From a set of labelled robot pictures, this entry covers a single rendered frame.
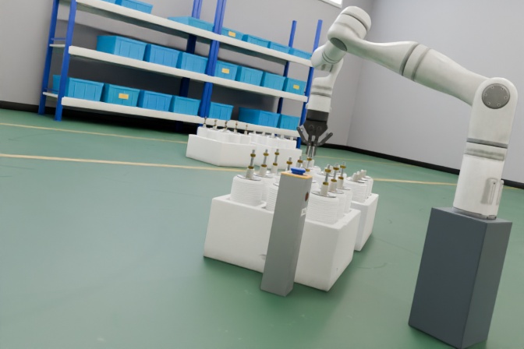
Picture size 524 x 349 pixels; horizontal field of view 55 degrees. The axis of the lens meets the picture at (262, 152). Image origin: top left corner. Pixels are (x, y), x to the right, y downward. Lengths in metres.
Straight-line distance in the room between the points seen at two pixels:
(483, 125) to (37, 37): 5.55
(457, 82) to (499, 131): 0.17
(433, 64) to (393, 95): 7.83
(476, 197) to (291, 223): 0.45
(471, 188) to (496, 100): 0.21
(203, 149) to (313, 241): 2.56
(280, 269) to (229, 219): 0.26
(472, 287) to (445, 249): 0.10
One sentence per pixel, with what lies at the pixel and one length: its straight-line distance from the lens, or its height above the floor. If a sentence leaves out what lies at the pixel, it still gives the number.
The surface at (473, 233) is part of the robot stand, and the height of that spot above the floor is 0.27.
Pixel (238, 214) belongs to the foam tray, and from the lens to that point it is 1.48.
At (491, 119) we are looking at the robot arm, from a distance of 1.28.
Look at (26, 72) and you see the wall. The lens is 6.29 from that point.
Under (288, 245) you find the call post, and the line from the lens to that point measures 1.31.
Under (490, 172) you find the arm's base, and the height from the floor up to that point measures 0.41.
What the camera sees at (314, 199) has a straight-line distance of 1.44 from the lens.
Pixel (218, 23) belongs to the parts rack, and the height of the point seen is 1.44.
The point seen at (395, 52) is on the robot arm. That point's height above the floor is 0.66.
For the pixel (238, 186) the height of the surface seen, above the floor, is 0.23.
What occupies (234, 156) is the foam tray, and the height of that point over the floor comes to 0.08.
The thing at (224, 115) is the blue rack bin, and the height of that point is 0.32.
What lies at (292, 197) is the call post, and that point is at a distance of 1.28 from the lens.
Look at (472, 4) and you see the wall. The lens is 8.80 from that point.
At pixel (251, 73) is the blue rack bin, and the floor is 0.94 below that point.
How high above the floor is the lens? 0.46
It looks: 5 degrees down
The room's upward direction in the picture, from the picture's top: 10 degrees clockwise
